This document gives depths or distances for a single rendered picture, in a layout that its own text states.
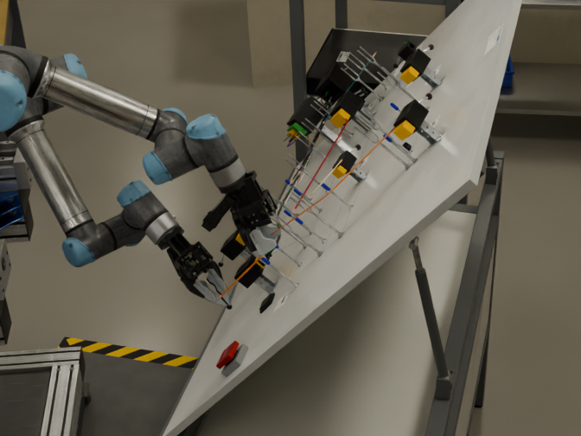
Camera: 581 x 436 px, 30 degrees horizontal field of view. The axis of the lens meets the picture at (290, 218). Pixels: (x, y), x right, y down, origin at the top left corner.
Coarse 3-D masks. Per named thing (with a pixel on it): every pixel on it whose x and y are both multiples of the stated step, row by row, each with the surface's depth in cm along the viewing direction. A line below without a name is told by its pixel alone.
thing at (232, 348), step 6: (234, 342) 232; (228, 348) 233; (234, 348) 231; (222, 354) 233; (228, 354) 229; (234, 354) 231; (222, 360) 230; (228, 360) 229; (216, 366) 231; (222, 366) 231
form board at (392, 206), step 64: (512, 0) 245; (448, 64) 256; (384, 128) 268; (448, 128) 217; (320, 192) 280; (384, 192) 226; (448, 192) 189; (320, 256) 235; (384, 256) 198; (256, 320) 244; (192, 384) 255
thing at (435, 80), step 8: (432, 48) 254; (416, 56) 248; (424, 56) 249; (408, 64) 246; (416, 64) 247; (424, 64) 248; (424, 72) 249; (432, 72) 250; (432, 80) 249; (440, 80) 249; (432, 88) 251
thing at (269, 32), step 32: (256, 0) 537; (288, 0) 538; (320, 0) 539; (352, 0) 540; (256, 32) 546; (288, 32) 548; (320, 32) 549; (416, 32) 552; (544, 32) 557; (576, 32) 558; (256, 64) 557; (288, 64) 558
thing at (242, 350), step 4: (244, 344) 233; (240, 348) 232; (244, 348) 232; (248, 348) 233; (240, 352) 231; (244, 352) 231; (236, 356) 230; (240, 356) 230; (244, 356) 231; (236, 360) 229; (240, 360) 229; (228, 364) 231; (232, 364) 229; (236, 364) 229; (240, 364) 229; (224, 368) 232; (228, 368) 230; (232, 368) 230; (236, 368) 230; (224, 372) 231; (228, 372) 231; (232, 372) 231
